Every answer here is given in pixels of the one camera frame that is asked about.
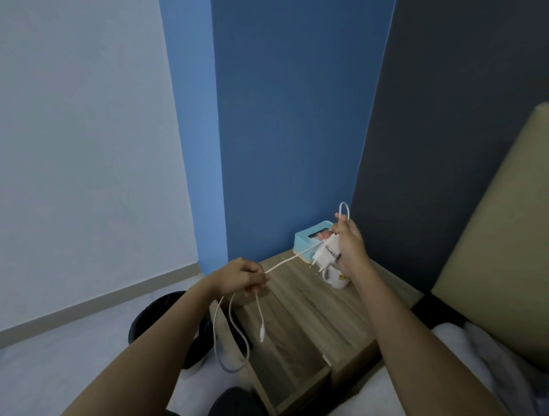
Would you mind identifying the person's left hand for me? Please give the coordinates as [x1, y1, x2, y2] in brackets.
[208, 257, 271, 300]

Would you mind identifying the person's right hand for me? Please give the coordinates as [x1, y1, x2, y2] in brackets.
[318, 213, 372, 279]

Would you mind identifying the white charger adapter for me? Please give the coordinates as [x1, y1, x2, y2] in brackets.
[309, 233, 342, 273]

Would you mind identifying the white charging cable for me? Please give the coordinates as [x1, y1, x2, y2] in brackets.
[213, 202, 351, 373]

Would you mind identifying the person's right forearm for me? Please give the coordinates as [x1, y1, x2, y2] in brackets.
[351, 261, 512, 416]

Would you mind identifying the person's left forearm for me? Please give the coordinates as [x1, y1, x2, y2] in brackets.
[61, 279, 224, 416]

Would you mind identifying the light blue tissue box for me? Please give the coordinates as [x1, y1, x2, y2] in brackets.
[293, 220, 336, 264]

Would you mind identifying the white mug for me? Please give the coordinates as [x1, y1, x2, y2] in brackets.
[322, 263, 353, 290]

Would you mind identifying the wooden nightstand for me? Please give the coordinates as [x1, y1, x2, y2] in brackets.
[209, 248, 425, 416]

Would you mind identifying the black trash bin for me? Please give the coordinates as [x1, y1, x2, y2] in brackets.
[128, 290, 216, 370]

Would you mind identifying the person's black-clad knee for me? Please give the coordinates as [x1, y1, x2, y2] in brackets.
[208, 387, 269, 416]

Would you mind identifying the beige headboard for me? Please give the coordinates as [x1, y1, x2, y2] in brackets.
[431, 102, 549, 373]

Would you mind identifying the grey skirting board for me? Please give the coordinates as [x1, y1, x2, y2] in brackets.
[0, 262, 202, 349]

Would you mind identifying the white bed blanket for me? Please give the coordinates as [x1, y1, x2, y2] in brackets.
[329, 321, 549, 416]

